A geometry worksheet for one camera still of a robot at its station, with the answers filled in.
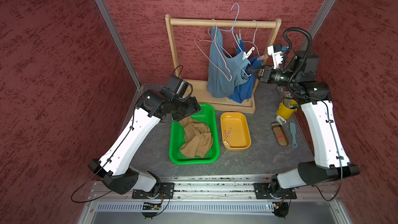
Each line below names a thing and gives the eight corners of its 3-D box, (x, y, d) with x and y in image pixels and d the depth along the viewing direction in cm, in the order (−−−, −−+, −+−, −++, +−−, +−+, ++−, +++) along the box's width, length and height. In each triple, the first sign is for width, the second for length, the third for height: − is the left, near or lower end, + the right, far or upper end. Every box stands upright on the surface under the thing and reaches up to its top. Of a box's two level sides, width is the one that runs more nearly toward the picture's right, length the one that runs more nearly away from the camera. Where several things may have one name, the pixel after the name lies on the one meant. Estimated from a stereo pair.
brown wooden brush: (278, 146, 91) (280, 144, 89) (271, 124, 101) (273, 122, 98) (287, 146, 91) (289, 144, 89) (279, 124, 101) (281, 122, 98)
